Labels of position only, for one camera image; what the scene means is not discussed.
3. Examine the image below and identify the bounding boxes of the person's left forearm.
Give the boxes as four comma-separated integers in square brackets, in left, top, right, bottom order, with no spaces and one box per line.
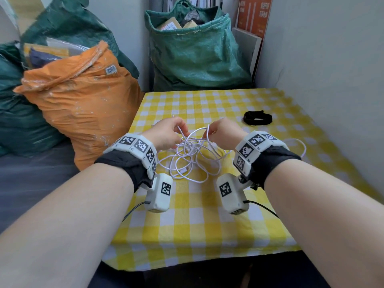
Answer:
[0,162,135,288]

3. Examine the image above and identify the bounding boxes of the white cable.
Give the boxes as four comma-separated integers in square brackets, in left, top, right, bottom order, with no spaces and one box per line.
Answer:
[156,116,307,184]

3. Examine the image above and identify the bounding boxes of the grey folded cover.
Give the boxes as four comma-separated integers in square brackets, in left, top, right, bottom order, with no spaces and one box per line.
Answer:
[149,0,170,12]

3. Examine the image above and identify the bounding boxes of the orange poster board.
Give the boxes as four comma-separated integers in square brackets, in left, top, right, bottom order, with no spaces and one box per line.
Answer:
[235,0,274,39]

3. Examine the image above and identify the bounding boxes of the dark green woven sack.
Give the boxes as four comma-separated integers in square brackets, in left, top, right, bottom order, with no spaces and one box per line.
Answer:
[0,42,65,158]

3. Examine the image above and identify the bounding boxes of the grey plastic parcel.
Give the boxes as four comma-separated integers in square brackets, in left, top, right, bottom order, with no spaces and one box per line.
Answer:
[183,8,216,26]

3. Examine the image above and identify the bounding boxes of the person's left hand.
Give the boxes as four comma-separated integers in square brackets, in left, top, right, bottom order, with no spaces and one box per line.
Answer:
[141,116,190,152]

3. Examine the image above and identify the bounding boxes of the dark blue parcel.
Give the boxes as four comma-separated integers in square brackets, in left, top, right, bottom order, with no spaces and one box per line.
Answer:
[29,48,62,69]

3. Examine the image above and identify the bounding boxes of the white marker wrist band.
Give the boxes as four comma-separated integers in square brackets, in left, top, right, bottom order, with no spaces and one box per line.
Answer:
[233,131,290,177]
[103,132,159,180]

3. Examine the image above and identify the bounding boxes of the black wrist strap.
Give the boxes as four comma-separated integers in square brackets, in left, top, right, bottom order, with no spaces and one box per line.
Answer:
[94,150,154,192]
[249,146,302,189]

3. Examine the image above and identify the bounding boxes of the tall crumpled green sack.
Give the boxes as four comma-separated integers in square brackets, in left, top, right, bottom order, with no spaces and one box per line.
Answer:
[19,0,140,80]

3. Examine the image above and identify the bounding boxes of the black strap loop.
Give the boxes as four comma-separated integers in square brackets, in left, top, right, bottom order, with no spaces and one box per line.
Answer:
[243,110,273,126]

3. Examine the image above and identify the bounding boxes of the labelled cardboard box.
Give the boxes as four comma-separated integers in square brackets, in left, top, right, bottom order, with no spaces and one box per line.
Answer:
[156,17,183,31]

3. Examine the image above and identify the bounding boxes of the orange woven sack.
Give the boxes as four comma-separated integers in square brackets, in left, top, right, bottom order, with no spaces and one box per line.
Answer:
[13,40,145,171]

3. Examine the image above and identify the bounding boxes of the small pale leaning board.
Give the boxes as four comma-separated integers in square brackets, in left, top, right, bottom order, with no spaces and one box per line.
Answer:
[231,26,262,77]

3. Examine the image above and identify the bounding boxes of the clear plastic parcel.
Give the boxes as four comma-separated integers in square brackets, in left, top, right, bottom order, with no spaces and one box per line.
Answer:
[46,37,90,57]

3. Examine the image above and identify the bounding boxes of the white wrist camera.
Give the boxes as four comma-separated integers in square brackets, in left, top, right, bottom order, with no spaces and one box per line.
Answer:
[216,173,254,216]
[141,173,174,213]

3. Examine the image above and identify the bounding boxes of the yellow checkered tablecloth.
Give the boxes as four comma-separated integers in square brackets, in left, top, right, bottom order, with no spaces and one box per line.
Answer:
[102,88,384,272]

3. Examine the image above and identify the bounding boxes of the person's right hand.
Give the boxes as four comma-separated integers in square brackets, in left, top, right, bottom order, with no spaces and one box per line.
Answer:
[202,117,250,151]

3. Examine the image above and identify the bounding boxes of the yellow flat parcel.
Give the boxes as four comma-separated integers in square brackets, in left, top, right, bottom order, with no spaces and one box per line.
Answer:
[23,42,70,69]

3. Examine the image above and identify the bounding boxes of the large grey board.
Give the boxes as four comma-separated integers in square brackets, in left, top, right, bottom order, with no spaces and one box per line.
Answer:
[254,0,384,204]

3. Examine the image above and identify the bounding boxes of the person's legs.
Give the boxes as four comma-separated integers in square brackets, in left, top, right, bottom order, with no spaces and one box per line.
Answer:
[88,250,330,288]

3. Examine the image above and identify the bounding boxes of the bundle of leaning boards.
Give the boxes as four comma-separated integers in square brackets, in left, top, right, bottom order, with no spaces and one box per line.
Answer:
[186,0,224,11]

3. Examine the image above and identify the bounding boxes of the upright open green sack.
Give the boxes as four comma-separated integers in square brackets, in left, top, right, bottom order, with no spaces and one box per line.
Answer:
[144,0,253,93]

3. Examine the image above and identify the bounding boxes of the person's right forearm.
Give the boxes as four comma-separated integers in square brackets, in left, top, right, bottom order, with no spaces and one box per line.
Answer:
[264,158,384,288]

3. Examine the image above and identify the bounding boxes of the black camera cable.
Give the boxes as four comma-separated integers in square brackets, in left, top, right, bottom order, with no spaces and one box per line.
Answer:
[243,200,280,219]
[121,200,150,223]

